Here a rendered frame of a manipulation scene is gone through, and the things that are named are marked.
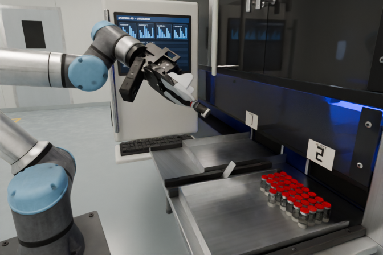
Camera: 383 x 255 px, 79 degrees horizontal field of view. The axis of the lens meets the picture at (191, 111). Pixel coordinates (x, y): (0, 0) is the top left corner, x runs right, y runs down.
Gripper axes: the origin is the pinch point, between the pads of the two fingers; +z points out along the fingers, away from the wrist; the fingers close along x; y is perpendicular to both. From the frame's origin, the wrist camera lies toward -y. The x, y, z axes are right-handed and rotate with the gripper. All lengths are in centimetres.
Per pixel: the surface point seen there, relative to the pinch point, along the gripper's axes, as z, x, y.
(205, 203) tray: 14.7, 25.1, -10.2
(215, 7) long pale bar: -34, 20, 56
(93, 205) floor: -70, 167, -53
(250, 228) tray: 27.0, 18.8, -8.4
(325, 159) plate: 32.5, 16.7, 18.7
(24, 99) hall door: -444, 362, -53
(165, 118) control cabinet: -36, 72, 18
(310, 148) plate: 28.5, 19.4, 20.6
